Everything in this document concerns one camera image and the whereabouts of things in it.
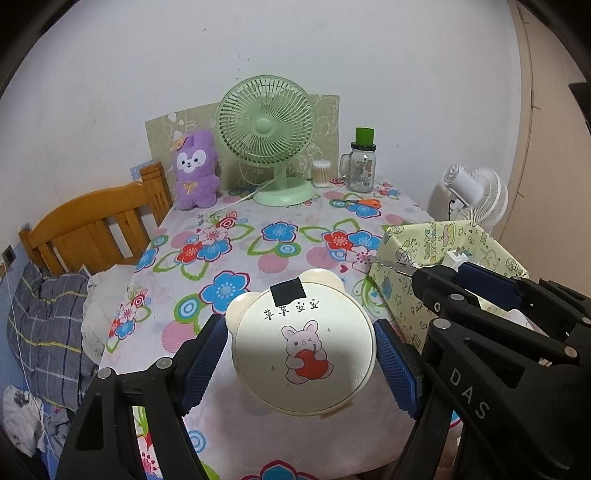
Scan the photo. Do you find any white fan cable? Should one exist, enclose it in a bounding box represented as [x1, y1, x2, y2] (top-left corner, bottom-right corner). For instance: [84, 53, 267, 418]
[219, 180, 273, 206]

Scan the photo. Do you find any key with black head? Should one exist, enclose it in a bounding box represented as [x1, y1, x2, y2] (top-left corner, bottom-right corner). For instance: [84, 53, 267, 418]
[369, 259, 416, 276]

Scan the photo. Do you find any grey plaid blanket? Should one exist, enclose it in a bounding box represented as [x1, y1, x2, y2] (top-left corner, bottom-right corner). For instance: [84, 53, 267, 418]
[7, 263, 100, 411]

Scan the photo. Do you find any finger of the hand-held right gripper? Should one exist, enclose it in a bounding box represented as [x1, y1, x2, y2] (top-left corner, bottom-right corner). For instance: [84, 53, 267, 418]
[412, 267, 481, 324]
[459, 262, 591, 365]

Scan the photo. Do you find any white floor fan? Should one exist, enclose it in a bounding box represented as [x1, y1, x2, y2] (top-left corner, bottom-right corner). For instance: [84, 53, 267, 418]
[429, 164, 509, 232]

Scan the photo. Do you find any beige door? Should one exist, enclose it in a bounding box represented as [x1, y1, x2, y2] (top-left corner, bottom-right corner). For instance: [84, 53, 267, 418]
[503, 0, 591, 296]

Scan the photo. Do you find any green desk fan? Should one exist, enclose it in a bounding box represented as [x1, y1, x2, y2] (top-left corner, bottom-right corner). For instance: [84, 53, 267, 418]
[217, 75, 317, 207]

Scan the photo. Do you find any white power adapter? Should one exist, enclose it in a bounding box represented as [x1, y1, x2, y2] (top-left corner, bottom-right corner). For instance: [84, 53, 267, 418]
[443, 247, 468, 271]

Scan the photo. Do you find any white printed cloth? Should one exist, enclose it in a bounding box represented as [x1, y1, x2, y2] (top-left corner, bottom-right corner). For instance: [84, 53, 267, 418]
[2, 385, 47, 457]

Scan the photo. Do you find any glass jar with green lid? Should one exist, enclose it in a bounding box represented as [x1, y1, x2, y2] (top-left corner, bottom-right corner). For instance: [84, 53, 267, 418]
[340, 127, 378, 193]

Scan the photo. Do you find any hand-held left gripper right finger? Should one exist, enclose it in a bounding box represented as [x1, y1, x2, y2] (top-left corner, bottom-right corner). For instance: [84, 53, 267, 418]
[373, 318, 459, 480]

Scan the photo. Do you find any cream round case with ears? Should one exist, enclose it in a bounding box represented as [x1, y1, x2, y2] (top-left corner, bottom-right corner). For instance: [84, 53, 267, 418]
[225, 268, 376, 416]

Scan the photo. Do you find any wooden bed headboard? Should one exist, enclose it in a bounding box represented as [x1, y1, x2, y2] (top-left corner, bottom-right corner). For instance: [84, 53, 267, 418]
[18, 161, 174, 277]

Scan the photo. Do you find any purple plush toy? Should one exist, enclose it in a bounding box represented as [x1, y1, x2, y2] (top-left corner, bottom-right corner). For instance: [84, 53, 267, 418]
[173, 129, 221, 212]

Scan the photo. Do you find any cotton swab jar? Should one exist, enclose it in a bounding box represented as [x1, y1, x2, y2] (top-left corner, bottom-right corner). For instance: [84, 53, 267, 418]
[311, 160, 332, 188]

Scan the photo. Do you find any yellow patterned box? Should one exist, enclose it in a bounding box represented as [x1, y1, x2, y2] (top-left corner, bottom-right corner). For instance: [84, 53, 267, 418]
[368, 220, 530, 352]

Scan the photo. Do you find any floral tablecloth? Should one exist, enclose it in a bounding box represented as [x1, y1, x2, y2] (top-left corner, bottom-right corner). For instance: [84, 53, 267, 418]
[99, 182, 462, 480]

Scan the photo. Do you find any beige patterned board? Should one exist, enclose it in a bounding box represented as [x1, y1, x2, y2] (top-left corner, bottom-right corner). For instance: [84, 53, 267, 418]
[145, 93, 340, 204]

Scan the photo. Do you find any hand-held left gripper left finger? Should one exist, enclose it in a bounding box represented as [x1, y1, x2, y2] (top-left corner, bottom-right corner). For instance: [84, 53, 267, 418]
[55, 314, 229, 480]

